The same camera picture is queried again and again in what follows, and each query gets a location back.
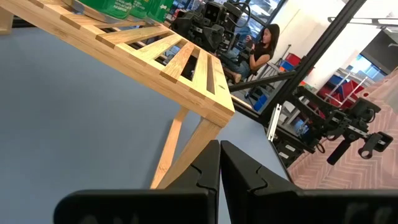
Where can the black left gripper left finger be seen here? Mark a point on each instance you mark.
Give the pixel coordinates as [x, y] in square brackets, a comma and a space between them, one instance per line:
[140, 207]

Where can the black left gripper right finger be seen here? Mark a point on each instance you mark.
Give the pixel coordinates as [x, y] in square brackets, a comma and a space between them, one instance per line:
[295, 207]

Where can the wooden slatted shelf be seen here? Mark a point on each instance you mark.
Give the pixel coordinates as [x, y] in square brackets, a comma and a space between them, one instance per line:
[140, 65]

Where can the person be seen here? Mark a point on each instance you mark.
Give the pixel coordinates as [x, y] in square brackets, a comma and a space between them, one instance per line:
[261, 51]

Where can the blue storage box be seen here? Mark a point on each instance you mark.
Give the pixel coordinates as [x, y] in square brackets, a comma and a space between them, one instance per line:
[260, 102]

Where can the red storage box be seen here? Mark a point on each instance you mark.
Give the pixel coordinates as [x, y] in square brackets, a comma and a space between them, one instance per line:
[293, 59]

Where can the red storage bin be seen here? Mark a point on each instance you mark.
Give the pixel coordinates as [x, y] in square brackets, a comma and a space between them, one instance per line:
[345, 91]

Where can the silver aluminium bracket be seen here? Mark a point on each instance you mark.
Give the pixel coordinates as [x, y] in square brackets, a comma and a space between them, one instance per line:
[273, 123]

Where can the dark wall screen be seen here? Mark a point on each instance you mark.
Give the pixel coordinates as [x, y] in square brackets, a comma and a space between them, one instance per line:
[381, 53]

